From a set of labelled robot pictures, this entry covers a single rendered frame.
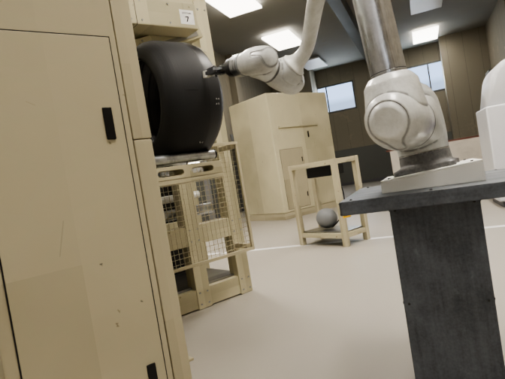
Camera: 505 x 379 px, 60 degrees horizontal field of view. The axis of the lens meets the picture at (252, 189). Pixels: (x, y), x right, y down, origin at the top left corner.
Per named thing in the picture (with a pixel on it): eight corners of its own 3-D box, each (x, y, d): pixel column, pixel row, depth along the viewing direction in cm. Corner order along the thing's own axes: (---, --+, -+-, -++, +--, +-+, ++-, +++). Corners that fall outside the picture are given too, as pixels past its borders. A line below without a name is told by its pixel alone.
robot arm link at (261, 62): (231, 71, 168) (257, 85, 176) (258, 64, 156) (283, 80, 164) (238, 44, 169) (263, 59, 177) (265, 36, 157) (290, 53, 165)
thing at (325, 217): (347, 247, 394) (333, 159, 392) (300, 245, 441) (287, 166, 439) (370, 238, 416) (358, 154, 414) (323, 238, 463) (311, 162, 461)
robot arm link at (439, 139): (455, 144, 143) (439, 79, 143) (443, 147, 128) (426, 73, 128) (404, 156, 152) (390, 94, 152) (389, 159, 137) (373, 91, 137)
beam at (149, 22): (93, 19, 213) (87, -12, 213) (77, 37, 233) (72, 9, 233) (200, 29, 251) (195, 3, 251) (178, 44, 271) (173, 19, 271)
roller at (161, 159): (145, 161, 194) (149, 168, 192) (148, 154, 191) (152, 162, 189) (210, 153, 216) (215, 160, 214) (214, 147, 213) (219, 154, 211)
